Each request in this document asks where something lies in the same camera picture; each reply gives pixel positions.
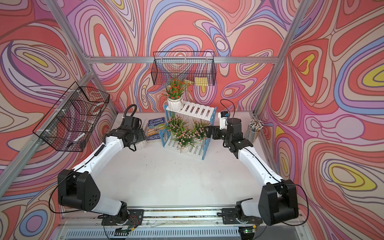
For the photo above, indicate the blue treehouse book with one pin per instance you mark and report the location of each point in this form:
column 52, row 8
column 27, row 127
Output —
column 154, row 126

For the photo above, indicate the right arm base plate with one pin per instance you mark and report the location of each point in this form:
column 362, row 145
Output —
column 231, row 216

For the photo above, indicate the blue white wooden rack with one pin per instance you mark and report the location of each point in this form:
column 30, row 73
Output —
column 190, row 112

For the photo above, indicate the yellow sponge in basket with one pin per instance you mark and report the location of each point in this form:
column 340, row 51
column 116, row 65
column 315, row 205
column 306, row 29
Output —
column 201, row 81

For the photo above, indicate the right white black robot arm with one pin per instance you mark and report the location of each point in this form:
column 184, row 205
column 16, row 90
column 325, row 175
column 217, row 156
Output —
column 278, row 202

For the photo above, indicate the black wire basket back wall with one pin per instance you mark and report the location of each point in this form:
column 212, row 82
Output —
column 185, row 65

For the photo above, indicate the white marker in basket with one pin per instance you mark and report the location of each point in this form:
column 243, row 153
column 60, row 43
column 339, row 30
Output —
column 72, row 142

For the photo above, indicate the pencil holder cup with pencils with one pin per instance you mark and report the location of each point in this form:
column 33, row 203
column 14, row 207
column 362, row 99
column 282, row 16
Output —
column 255, row 126

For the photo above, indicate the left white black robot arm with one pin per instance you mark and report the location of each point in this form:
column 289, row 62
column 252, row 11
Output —
column 77, row 188

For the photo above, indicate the black wire basket left wall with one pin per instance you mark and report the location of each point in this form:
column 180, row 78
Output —
column 77, row 111

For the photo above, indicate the aluminium front rail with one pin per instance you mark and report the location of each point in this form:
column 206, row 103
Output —
column 178, row 223

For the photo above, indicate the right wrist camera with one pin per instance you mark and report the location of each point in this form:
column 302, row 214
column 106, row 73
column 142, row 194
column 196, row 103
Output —
column 223, row 119

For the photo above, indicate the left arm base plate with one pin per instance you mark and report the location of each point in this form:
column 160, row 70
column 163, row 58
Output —
column 131, row 217

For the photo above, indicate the red flower potted plant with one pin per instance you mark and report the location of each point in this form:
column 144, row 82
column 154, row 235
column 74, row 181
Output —
column 174, row 93

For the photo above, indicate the black wire basket wall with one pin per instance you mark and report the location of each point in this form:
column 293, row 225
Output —
column 77, row 111
column 185, row 65

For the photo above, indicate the pink flower potted plant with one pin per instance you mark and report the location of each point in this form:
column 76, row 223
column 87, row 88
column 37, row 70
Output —
column 175, row 124
column 185, row 140
column 200, row 129

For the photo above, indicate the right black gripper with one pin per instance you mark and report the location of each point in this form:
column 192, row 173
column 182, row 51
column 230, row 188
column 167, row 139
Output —
column 216, row 130

